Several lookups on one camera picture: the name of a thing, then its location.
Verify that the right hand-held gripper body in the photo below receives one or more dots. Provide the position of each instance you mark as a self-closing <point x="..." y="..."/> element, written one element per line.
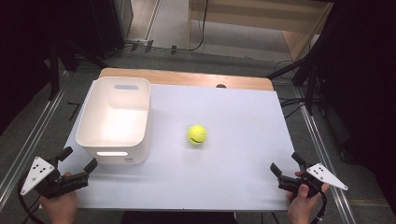
<point x="313" y="179"/>

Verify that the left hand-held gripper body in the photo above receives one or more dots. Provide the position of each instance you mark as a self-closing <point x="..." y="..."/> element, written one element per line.
<point x="46" y="182"/>

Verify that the white plastic storage bin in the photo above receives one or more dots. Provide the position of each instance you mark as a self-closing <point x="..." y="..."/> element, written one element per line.
<point x="115" y="124"/>

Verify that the yellow tennis ball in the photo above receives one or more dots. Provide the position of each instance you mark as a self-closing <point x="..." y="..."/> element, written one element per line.
<point x="196" y="134"/>

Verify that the person's left hand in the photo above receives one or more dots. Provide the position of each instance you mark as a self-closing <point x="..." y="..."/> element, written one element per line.
<point x="60" y="207"/>

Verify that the person's right hand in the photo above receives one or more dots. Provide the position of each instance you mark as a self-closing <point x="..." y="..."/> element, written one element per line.
<point x="302" y="205"/>

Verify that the white sheet table cover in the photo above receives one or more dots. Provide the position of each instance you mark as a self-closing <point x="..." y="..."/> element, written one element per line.
<point x="224" y="155"/>

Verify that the black tripod stand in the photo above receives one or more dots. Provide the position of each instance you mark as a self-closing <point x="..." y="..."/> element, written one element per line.
<point x="308" y="81"/>

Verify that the black metal stand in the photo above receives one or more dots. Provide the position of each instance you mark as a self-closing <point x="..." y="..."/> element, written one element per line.
<point x="54" y="74"/>

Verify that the wooden table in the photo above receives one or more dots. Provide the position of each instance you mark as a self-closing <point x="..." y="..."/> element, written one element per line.
<point x="186" y="77"/>

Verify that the dark cabinet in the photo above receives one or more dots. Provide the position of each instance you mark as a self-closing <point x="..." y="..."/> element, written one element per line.
<point x="109" y="25"/>

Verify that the aluminium floor rail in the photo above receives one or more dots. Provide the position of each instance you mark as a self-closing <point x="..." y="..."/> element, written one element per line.
<point x="28" y="146"/>
<point x="323" y="161"/>

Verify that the light wooden furniture frame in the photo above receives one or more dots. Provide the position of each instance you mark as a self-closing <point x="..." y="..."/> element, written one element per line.
<point x="292" y="28"/>

